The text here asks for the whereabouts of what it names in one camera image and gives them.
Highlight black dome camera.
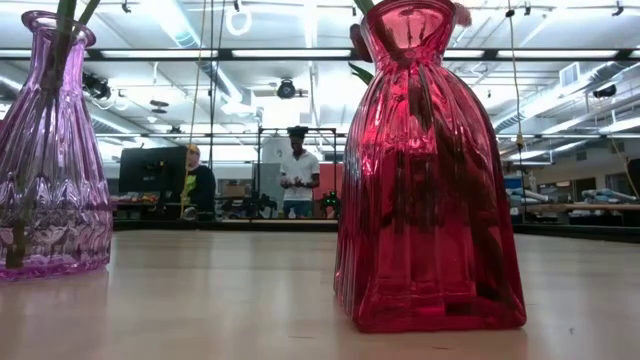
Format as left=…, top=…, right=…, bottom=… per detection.
left=275, top=78, right=309, bottom=100

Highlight red ribbed glass vase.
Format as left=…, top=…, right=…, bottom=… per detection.
left=333, top=0, right=528, bottom=334

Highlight wooden workbench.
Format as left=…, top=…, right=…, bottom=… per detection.
left=514, top=199, right=640, bottom=226

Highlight person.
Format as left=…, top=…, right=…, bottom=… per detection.
left=180, top=143, right=218, bottom=221
left=278, top=125, right=321, bottom=220

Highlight black stand frame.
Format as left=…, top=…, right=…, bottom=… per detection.
left=256, top=126, right=339, bottom=221

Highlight black hanging cables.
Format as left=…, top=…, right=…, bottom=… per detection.
left=205, top=0, right=226, bottom=171

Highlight cluttered workbench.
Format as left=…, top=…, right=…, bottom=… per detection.
left=110, top=192, right=186, bottom=221

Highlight purple glass vase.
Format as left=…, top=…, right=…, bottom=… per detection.
left=0, top=9, right=114, bottom=281

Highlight small robot with green lights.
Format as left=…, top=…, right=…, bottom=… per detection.
left=319, top=189, right=344, bottom=220

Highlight black monitor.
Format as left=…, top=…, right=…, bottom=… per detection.
left=119, top=145, right=189, bottom=194

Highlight hanging cable with yellow plug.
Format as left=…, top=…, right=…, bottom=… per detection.
left=504, top=0, right=527, bottom=221

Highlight grey cloth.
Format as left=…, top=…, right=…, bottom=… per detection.
left=258, top=162, right=284, bottom=207

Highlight blue wrapped roll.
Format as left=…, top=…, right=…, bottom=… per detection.
left=507, top=187, right=551, bottom=205
left=582, top=187, right=639, bottom=204

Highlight black mounted device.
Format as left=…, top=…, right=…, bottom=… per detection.
left=82, top=72, right=114, bottom=101

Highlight yellow hanging cord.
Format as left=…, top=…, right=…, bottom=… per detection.
left=180, top=0, right=208, bottom=214

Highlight white hanging ring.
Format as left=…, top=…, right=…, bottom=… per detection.
left=224, top=4, right=254, bottom=37

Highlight white air vent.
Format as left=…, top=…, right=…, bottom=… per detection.
left=558, top=62, right=581, bottom=90

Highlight red panel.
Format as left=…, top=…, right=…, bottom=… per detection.
left=318, top=162, right=346, bottom=201

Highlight white artificial tulip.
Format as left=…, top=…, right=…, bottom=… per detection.
left=77, top=0, right=102, bottom=26
left=12, top=0, right=79, bottom=269

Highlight black rig beam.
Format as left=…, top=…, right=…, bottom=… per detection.
left=0, top=47, right=640, bottom=62

